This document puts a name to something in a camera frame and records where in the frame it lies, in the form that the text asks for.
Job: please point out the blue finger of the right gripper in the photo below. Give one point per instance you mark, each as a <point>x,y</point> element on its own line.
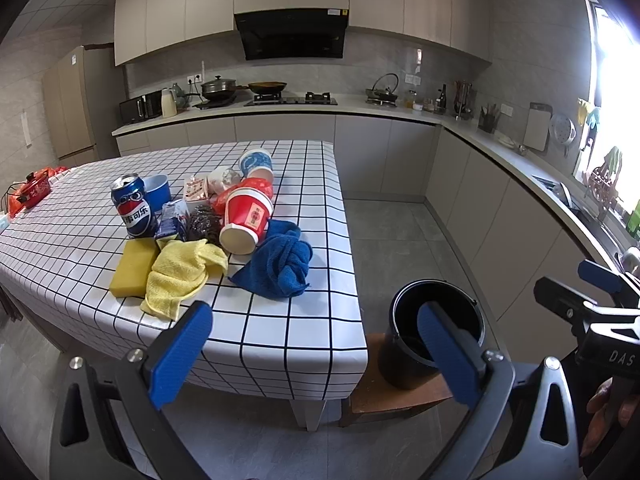
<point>600,277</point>
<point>565,302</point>

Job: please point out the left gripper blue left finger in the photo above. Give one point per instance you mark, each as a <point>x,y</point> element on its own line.
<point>173,353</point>

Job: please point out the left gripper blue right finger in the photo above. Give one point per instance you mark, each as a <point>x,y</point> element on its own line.
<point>455,353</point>

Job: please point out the yellow sponge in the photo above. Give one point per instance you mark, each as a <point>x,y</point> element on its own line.
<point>134,267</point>

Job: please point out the yellow cloth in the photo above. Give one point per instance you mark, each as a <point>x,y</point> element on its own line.
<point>178,273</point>

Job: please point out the blue milk carton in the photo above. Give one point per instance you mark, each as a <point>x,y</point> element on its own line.
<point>173,221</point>

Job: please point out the blue cloth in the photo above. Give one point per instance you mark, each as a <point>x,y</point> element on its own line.
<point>279,265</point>

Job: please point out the steel wool scrubber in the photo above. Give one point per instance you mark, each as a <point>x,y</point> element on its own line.
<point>204,224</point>

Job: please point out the red paper cup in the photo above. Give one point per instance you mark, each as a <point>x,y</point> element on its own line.
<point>246,216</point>

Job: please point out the blue and white bowl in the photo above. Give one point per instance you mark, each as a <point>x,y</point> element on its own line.
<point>157,191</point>

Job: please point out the blue Pepsi can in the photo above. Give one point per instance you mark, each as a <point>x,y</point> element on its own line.
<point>128,197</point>

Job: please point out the white paper towel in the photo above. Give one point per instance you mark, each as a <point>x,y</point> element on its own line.
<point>221,179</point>

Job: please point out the blue patterned paper cup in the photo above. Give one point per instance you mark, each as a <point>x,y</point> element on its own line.
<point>256,163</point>

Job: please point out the steel kitchen sink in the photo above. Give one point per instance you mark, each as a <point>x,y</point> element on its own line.
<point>614,247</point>

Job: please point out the black trash bucket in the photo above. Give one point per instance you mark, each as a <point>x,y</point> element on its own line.
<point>404,361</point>

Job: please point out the lower kitchen cabinets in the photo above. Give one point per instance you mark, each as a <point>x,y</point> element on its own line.
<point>496,206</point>

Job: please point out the person's right hand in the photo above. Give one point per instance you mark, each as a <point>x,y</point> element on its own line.
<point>600,422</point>

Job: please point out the green bottle by window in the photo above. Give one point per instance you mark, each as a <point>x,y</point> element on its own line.
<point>633,222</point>

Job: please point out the wooden rack on windowsill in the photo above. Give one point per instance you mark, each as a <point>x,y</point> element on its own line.
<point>602,184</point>

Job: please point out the brown wooden stool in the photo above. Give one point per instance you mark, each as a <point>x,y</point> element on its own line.
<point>373,396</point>

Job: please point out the round metal strainer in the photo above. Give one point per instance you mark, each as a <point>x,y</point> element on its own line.
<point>562,130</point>

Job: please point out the white cutting board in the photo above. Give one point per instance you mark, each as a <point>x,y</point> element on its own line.
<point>538,120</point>

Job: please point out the black utensil holder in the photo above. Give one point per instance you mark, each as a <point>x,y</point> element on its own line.
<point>489,118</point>

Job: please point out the dark glass bottle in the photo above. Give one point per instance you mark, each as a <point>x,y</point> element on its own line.
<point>441,100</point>

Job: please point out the black microwave oven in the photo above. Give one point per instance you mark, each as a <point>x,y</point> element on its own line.
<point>141,108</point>

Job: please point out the cream electric kettle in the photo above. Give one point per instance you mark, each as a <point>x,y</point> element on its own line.
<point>168,103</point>

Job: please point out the grey lidded cooking pot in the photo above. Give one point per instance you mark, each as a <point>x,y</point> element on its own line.
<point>219,89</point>

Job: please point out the beige refrigerator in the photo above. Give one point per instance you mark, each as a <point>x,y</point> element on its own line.
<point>81,96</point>

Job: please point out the black wok pan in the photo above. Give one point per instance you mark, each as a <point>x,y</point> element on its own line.
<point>267,88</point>

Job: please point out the black gas stove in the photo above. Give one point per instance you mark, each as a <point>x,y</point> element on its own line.
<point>309,98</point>

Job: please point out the black range hood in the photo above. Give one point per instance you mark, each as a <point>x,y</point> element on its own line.
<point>292,33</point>

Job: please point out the kettle with round handle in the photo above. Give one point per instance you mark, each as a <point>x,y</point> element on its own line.
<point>384,96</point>

